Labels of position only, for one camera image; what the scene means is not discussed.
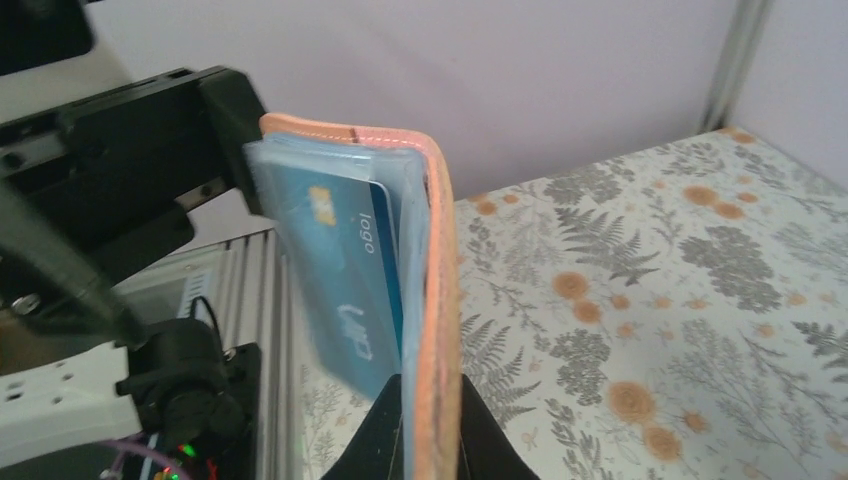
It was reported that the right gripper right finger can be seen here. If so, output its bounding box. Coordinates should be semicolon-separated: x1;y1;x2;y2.
457;374;540;480

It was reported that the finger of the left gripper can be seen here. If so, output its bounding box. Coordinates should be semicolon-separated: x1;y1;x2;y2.
1;184;146;348

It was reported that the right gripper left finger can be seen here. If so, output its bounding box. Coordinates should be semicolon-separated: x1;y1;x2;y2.
321;374;404;480

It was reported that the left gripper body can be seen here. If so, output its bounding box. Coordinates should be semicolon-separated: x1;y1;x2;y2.
1;66;265;265

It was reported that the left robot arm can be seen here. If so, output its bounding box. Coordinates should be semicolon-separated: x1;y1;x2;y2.
1;67;264;479

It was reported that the floral table mat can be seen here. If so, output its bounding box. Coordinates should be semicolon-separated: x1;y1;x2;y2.
298;127;848;480

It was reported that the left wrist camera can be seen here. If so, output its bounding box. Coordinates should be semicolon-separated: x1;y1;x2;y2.
1;0;131;122

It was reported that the aluminium rail frame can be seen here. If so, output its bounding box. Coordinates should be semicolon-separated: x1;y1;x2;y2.
117;230;302;479

